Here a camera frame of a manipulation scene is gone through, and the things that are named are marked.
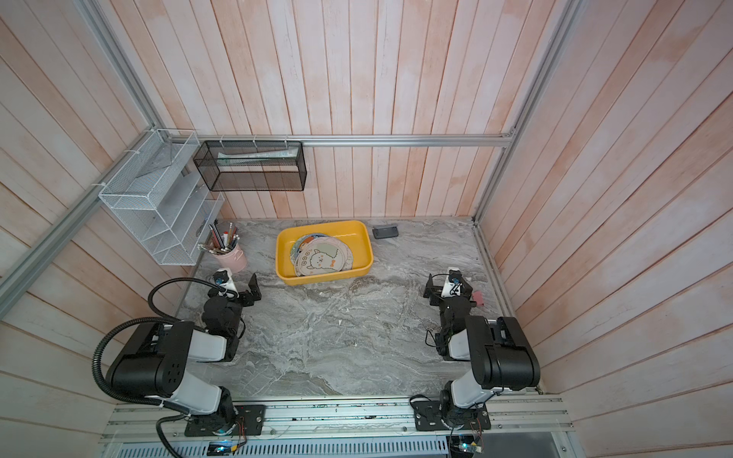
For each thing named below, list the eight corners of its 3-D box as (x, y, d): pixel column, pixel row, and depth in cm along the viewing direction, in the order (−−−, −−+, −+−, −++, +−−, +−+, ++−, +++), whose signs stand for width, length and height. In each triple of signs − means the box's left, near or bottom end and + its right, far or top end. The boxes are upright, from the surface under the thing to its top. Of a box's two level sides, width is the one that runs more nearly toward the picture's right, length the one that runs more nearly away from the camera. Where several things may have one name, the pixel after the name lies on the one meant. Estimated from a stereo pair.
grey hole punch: (372, 239, 117) (373, 234, 115) (372, 230, 120) (372, 225, 118) (397, 239, 117) (398, 234, 115) (396, 230, 120) (397, 225, 118)
